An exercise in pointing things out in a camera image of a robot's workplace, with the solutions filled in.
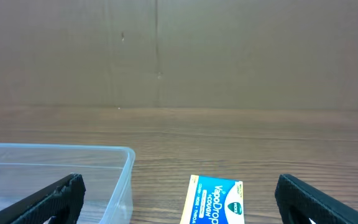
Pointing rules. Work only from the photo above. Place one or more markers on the clear plastic container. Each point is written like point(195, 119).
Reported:
point(106, 171)

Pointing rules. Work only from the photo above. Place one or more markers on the blue VapoDrops box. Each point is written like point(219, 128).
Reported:
point(211, 200)

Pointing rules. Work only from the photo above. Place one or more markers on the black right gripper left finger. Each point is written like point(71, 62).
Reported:
point(59, 202)

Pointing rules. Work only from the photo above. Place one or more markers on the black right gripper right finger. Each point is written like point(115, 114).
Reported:
point(299, 202)

